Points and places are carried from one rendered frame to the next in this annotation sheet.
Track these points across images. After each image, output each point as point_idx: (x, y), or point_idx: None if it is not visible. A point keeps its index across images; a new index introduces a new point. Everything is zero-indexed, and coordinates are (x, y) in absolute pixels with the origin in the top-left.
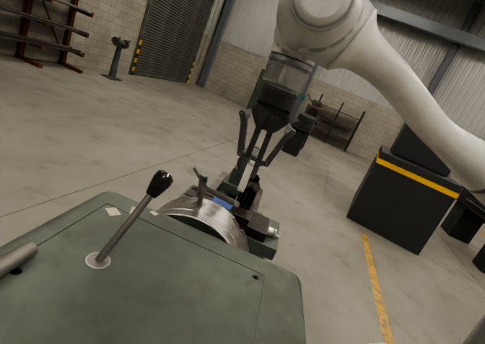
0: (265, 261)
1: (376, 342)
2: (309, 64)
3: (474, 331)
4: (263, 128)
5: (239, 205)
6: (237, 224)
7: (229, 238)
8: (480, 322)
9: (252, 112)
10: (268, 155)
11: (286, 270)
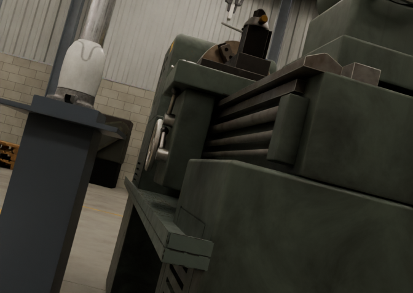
0: (196, 37)
1: (97, 45)
2: None
3: None
4: None
5: (221, 22)
6: (221, 43)
7: None
8: None
9: None
10: None
11: (186, 34)
